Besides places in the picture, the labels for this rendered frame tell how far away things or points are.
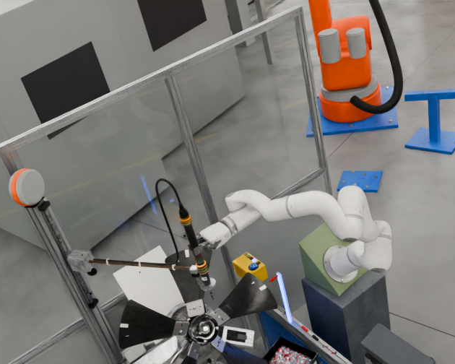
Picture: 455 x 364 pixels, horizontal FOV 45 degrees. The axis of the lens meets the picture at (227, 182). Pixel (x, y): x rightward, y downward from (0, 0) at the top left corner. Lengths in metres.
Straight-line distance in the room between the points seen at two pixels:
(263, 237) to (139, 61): 2.99
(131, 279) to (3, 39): 2.44
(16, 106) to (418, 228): 3.27
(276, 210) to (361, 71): 3.90
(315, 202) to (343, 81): 3.97
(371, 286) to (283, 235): 0.91
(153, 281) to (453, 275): 2.32
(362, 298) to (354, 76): 3.47
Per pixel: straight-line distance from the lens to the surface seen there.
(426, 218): 4.75
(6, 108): 4.58
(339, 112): 6.09
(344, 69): 5.93
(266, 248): 3.55
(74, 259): 2.63
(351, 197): 2.19
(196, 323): 2.44
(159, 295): 2.69
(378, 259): 2.49
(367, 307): 2.94
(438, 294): 4.13
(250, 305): 2.53
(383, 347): 2.22
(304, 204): 2.11
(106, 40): 5.05
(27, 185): 2.47
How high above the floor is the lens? 2.95
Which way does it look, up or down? 32 degrees down
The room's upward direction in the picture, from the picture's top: 16 degrees counter-clockwise
